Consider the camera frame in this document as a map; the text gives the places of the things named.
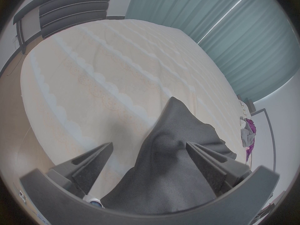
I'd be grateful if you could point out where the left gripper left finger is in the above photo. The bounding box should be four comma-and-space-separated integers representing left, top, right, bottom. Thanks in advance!
47, 142, 113, 195

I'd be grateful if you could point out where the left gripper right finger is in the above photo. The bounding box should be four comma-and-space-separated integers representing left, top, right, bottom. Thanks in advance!
186, 142, 253, 194

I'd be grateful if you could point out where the black T-shirt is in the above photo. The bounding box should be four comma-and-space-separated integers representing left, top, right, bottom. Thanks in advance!
101, 97, 238, 215

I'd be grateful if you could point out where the bed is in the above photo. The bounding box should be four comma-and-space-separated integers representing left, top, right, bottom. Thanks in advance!
20, 19, 275, 204

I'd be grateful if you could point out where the grey garment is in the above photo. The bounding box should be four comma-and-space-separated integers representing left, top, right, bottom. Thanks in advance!
241, 126, 255, 148

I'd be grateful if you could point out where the purple satin garment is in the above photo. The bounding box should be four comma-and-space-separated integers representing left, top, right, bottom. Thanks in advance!
245, 119, 257, 163

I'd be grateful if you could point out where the white printed pillow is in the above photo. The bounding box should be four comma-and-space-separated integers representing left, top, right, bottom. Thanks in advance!
239, 100, 248, 117

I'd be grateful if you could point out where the grey bedside table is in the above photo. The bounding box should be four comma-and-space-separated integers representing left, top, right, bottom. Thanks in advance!
237, 95, 256, 112

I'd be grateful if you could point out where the blue-green curtain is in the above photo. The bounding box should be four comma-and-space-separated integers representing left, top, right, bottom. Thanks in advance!
125, 0, 257, 44
198, 0, 298, 102

